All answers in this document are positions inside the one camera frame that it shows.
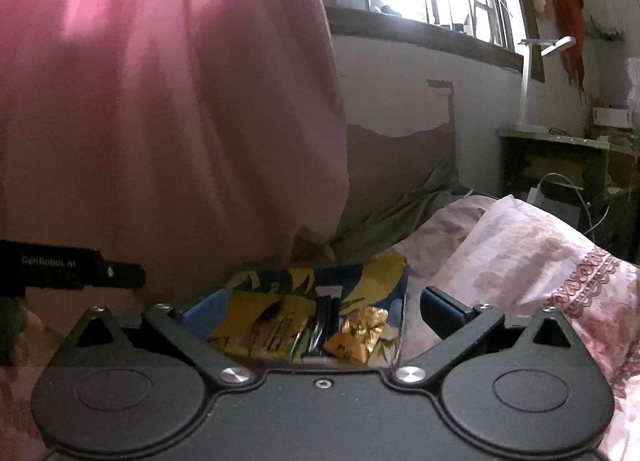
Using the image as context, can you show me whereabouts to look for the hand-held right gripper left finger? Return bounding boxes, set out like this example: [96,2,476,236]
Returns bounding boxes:
[60,289,253,387]

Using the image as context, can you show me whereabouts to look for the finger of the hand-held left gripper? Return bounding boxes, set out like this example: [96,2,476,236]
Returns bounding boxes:
[102,261,147,290]

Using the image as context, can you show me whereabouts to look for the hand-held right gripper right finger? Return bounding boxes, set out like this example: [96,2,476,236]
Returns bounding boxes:
[390,286,587,387]

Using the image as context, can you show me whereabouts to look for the yellow snack bar packet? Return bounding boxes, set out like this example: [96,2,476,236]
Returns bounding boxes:
[227,291,311,359]

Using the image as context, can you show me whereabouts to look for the floral patterned tray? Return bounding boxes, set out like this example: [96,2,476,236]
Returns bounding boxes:
[207,248,411,369]

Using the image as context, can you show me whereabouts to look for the gold candy wrapper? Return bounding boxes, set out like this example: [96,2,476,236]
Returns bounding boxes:
[322,306,391,364]

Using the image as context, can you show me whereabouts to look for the dark blue snack packet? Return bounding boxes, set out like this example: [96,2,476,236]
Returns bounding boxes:
[302,286,343,359]

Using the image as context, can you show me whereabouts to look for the green bed sheet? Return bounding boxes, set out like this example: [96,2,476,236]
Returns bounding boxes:
[332,156,471,267]

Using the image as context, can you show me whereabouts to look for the pink curtain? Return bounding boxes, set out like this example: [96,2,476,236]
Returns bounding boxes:
[0,0,351,327]

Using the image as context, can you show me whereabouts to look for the wooden desk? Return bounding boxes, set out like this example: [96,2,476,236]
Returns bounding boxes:
[496,126,640,262]

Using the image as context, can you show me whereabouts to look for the white desk lamp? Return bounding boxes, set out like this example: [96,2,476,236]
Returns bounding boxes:
[510,36,577,132]

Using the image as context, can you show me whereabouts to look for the white box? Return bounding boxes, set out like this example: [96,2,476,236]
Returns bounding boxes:
[592,108,640,128]

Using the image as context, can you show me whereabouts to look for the red wig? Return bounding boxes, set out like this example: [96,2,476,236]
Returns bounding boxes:
[550,0,587,92]

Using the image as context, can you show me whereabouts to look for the white cable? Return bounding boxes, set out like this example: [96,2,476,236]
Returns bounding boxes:
[530,172,611,242]

